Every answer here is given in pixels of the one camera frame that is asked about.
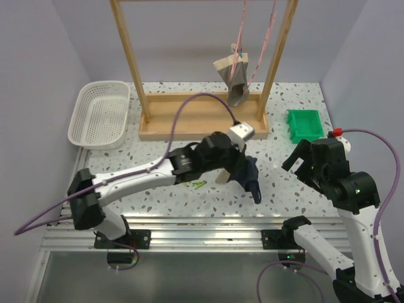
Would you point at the green plastic bin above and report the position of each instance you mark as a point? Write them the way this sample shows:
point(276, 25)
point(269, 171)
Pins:
point(304, 125)

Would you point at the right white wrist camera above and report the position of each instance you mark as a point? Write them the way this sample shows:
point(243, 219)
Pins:
point(338, 135)

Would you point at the blue clothespin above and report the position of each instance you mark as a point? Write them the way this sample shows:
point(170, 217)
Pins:
point(241, 53)

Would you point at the white plastic basket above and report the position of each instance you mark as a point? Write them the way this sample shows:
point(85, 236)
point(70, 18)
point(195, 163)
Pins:
point(100, 115)

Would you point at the pink hanger on rack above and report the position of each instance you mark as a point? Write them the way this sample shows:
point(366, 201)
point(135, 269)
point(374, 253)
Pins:
point(239, 38)

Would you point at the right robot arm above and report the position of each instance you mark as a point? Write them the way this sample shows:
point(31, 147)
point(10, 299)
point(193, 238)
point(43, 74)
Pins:
point(367, 276)

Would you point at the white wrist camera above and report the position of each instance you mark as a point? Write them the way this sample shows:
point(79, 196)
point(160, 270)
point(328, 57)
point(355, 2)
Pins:
point(338, 135)
point(241, 132)

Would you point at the navy blue underwear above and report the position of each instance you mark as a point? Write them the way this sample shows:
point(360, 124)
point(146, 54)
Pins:
point(245, 173)

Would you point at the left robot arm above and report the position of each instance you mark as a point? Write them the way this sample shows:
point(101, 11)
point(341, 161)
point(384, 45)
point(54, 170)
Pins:
point(89, 194)

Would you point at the aluminium rail base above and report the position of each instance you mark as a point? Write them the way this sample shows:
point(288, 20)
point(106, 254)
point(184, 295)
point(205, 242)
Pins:
point(222, 218)

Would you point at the grey beige underwear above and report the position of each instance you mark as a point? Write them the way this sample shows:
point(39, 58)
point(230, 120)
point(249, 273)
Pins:
point(237, 87)

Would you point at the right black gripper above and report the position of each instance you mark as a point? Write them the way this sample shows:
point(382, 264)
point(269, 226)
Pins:
point(303, 149)

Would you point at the wooden clothes rack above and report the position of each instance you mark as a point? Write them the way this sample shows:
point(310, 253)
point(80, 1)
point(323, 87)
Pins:
point(195, 116)

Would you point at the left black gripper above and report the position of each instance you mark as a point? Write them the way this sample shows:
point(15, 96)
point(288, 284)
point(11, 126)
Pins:
point(239, 156)

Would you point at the pink wire hanger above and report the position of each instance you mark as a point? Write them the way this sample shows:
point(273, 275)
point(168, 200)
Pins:
point(267, 37)

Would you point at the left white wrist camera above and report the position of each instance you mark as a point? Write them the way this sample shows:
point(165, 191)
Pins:
point(241, 132)

